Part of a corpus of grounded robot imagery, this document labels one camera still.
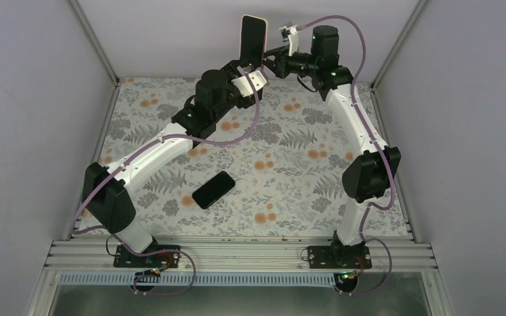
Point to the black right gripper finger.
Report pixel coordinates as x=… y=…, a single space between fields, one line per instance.
x=273 y=66
x=276 y=52

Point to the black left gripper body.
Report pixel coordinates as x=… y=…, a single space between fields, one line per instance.
x=230 y=70

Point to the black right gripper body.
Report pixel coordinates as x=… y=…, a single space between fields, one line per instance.
x=286 y=70

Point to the beige phone case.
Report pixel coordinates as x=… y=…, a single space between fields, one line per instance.
x=265 y=35

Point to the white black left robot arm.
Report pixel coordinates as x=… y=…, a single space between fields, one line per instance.
x=107 y=189

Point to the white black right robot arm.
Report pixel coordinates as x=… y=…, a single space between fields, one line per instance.
x=372 y=172

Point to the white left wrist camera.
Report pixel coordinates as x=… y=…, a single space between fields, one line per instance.
x=250 y=83

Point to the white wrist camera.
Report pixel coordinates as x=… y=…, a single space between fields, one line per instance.
x=250 y=83
x=289 y=33

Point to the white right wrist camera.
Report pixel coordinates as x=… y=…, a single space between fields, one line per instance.
x=289 y=33

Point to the aluminium frame post right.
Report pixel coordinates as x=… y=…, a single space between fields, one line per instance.
x=415 y=15

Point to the aluminium frame post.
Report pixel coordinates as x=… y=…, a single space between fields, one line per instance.
x=415 y=15
x=93 y=39

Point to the aluminium frame post left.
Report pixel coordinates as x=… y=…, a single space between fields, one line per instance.
x=93 y=39

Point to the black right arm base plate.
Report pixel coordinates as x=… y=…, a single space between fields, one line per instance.
x=343 y=257

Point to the slotted grey cable duct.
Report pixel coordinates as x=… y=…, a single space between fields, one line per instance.
x=126 y=278

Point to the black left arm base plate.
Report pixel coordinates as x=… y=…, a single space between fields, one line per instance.
x=169 y=259

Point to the aluminium front rail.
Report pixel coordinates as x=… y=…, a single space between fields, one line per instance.
x=234 y=254

